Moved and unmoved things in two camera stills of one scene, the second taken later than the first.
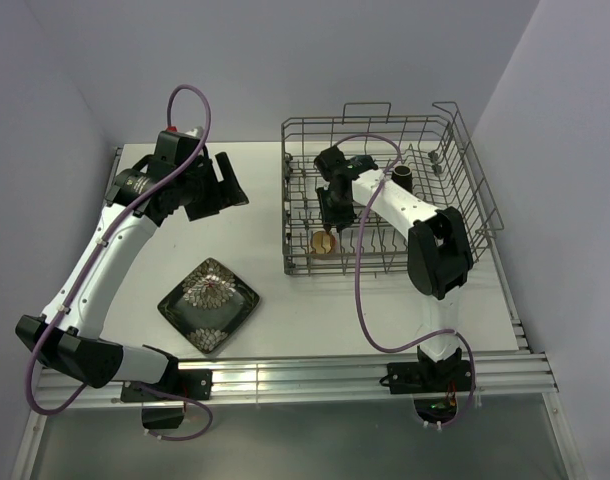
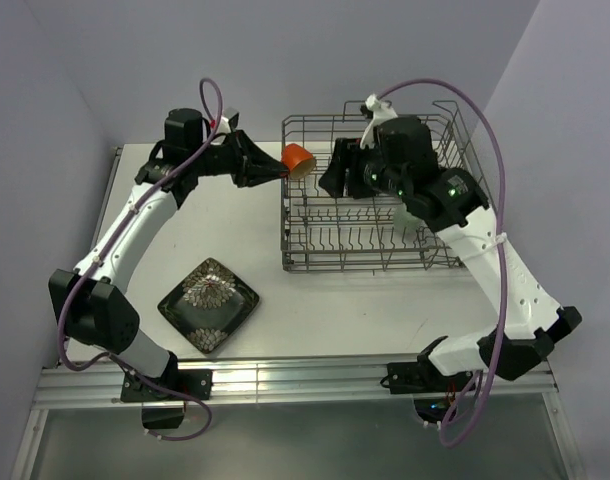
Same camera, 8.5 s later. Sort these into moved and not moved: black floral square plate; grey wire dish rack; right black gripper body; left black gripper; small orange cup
Moved: left black gripper; right black gripper body; small orange cup
Not moved: grey wire dish rack; black floral square plate
